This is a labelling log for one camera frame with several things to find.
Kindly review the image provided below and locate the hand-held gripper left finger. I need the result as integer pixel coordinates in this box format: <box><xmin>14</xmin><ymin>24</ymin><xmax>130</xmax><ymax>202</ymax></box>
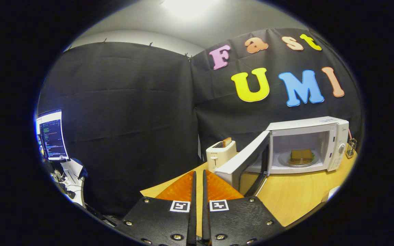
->
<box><xmin>115</xmin><ymin>170</ymin><xmax>197</xmax><ymax>246</ymax></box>

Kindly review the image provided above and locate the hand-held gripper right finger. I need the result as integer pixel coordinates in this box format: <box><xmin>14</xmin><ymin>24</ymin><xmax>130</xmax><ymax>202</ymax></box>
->
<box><xmin>202</xmin><ymin>169</ymin><xmax>285</xmax><ymax>246</ymax></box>

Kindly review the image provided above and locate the brown bread lettuce sandwich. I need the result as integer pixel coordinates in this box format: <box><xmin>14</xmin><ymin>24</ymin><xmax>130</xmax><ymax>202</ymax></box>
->
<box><xmin>290</xmin><ymin>149</ymin><xmax>315</xmax><ymax>165</ymax></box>

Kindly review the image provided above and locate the white microwave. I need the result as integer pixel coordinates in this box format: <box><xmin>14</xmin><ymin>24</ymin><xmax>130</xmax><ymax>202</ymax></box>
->
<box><xmin>214</xmin><ymin>116</ymin><xmax>350</xmax><ymax>197</ymax></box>

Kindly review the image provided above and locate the glass microwave turntable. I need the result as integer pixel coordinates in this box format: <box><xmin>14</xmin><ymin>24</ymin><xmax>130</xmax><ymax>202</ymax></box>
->
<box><xmin>278</xmin><ymin>150</ymin><xmax>321</xmax><ymax>168</ymax></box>

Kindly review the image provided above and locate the white toaster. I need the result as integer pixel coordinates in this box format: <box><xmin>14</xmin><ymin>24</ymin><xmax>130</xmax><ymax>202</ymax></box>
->
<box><xmin>206</xmin><ymin>140</ymin><xmax>238</xmax><ymax>173</ymax></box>

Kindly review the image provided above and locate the white desk clutter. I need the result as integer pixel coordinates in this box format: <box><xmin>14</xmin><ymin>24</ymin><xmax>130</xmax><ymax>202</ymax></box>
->
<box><xmin>48</xmin><ymin>158</ymin><xmax>89</xmax><ymax>209</ymax></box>

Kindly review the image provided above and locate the white square plate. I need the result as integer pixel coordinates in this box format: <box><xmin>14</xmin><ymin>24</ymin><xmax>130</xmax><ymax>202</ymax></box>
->
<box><xmin>327</xmin><ymin>185</ymin><xmax>341</xmax><ymax>202</ymax></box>

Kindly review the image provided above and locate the computer monitor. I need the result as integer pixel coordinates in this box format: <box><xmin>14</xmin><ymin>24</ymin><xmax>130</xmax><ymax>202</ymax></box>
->
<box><xmin>35</xmin><ymin>109</ymin><xmax>70</xmax><ymax>162</ymax></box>

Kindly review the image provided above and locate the wire mesh utensil holder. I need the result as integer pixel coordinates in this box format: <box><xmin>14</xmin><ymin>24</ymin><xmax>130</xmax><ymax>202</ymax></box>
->
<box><xmin>346</xmin><ymin>138</ymin><xmax>358</xmax><ymax>159</ymax></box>

